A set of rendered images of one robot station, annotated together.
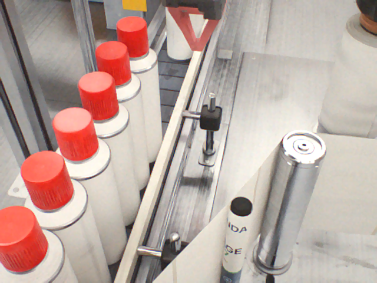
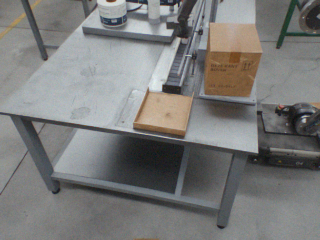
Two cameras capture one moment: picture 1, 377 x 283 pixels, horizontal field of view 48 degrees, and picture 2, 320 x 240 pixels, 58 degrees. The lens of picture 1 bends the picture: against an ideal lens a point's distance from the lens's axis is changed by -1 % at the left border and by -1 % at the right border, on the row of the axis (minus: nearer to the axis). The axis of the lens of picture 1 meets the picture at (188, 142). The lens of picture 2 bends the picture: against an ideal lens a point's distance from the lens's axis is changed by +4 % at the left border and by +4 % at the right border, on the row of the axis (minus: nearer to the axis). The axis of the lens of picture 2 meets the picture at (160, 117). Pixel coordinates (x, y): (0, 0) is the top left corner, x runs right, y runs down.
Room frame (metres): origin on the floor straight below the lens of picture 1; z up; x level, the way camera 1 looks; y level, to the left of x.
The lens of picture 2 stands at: (2.48, -0.13, 1.82)
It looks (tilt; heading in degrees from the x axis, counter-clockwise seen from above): 44 degrees down; 182
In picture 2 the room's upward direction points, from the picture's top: 1 degrees counter-clockwise
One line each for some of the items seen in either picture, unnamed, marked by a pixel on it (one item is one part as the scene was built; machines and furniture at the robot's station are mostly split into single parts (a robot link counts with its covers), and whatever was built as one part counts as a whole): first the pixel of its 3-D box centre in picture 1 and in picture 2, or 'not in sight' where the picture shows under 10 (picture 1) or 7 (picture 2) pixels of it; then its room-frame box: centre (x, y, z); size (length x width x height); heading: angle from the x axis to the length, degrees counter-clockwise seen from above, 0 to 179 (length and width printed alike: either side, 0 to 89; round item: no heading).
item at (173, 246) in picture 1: (162, 260); not in sight; (0.23, 0.03, 0.89); 0.06 x 0.03 x 0.12; 78
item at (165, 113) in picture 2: not in sight; (165, 109); (1.39, -0.14, 0.85); 0.30 x 0.26 x 0.04; 168
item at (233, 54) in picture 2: not in sight; (229, 59); (1.13, 0.21, 0.99); 0.30 x 0.24 x 0.27; 175
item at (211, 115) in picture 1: (210, 124); not in sight; (0.46, -0.03, 0.89); 0.03 x 0.03 x 0.12; 78
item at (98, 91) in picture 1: (111, 157); not in sight; (0.31, 0.08, 0.98); 0.05 x 0.05 x 0.20
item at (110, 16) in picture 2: not in sight; (112, 10); (0.43, -0.53, 0.95); 0.20 x 0.20 x 0.14
